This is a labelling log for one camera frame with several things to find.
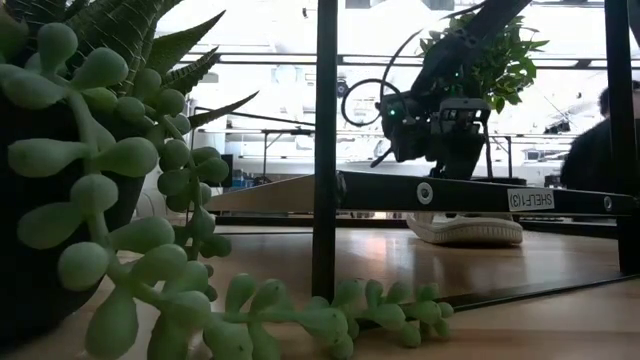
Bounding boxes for wooden shelf with black frame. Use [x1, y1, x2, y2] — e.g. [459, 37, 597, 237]
[204, 0, 640, 329]

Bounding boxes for white shelf label sticker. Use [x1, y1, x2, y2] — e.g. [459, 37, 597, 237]
[507, 188, 555, 212]

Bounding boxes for grey rubber slide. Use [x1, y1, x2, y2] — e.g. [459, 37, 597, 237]
[405, 212, 524, 246]

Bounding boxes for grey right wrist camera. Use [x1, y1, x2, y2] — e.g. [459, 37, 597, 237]
[429, 97, 492, 136]

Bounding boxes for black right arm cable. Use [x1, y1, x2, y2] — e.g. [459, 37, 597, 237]
[341, 28, 426, 129]

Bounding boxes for background table with black legs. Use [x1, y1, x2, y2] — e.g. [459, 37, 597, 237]
[192, 105, 317, 185]

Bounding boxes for potted green succulent plant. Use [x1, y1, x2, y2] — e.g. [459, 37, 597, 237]
[0, 0, 456, 360]

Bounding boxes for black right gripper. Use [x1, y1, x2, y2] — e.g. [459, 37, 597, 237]
[432, 132, 481, 180]

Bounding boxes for potted leafy green plant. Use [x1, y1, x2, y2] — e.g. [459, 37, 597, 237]
[418, 12, 550, 187]

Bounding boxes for person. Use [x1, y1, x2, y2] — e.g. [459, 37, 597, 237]
[559, 79, 640, 194]

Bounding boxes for black metal table frame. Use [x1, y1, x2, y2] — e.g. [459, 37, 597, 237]
[214, 213, 621, 240]

